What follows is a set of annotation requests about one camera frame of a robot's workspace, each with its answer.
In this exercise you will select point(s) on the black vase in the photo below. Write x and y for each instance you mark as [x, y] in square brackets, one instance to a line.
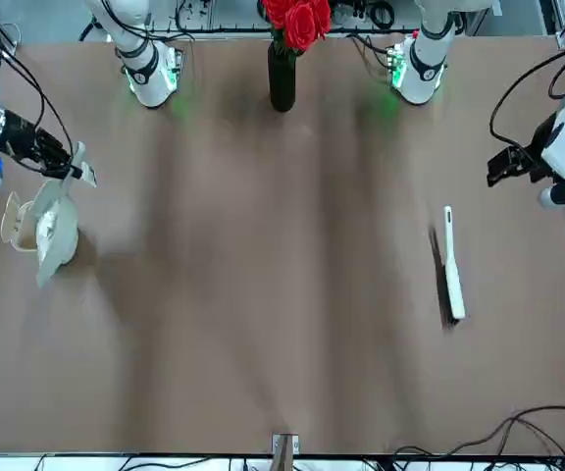
[282, 78]

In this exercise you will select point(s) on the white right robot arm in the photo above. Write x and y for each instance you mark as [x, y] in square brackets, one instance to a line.
[140, 64]

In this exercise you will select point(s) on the white brush with black bristles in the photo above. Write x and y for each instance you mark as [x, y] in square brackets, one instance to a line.
[454, 275]

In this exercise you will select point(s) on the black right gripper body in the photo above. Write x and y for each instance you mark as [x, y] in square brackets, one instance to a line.
[17, 135]

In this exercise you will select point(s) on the red roses bunch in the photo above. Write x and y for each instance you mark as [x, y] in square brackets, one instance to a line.
[302, 22]

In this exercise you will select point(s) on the white paper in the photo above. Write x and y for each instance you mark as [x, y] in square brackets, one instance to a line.
[47, 228]

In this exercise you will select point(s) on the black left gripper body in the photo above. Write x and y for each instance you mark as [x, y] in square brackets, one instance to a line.
[540, 157]

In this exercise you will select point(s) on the small beige lidded bin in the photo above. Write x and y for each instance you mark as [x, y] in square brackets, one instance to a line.
[10, 221]

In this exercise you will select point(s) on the aluminium post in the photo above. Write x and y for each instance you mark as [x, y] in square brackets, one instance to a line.
[285, 454]

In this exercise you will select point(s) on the pale green dustpan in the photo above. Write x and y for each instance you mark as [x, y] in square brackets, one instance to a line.
[49, 267]

